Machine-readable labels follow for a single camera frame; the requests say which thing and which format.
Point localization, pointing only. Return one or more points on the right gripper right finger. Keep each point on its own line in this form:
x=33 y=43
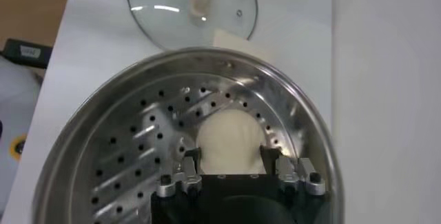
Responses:
x=303 y=177

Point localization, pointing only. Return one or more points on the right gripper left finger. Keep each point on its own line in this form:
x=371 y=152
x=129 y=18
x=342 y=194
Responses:
x=187 y=178

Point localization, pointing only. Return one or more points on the white steamed baozi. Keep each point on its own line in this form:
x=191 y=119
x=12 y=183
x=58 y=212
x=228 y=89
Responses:
x=231 y=139

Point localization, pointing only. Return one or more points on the perforated steel steamer basket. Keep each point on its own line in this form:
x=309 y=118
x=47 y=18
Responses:
x=120 y=135

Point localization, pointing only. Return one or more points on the black box with label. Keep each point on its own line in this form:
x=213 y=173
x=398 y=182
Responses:
x=25 y=53

